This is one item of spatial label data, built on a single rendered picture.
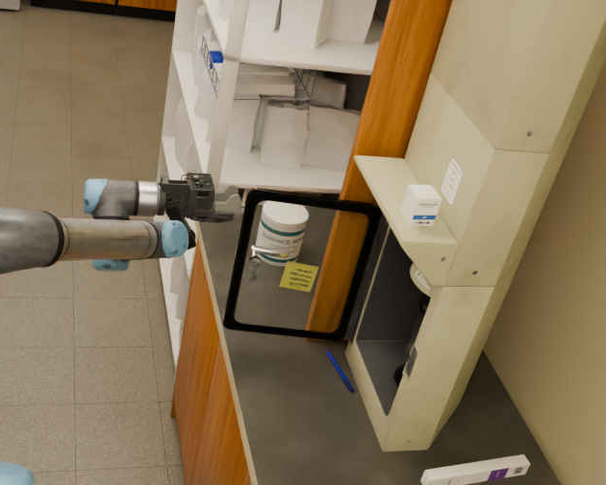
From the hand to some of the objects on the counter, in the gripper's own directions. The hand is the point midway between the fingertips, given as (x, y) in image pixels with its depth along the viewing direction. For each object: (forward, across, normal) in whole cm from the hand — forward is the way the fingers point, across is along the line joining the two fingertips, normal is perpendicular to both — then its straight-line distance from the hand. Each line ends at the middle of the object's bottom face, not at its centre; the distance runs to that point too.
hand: (246, 211), depth 185 cm
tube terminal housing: (+43, -23, +37) cm, 61 cm away
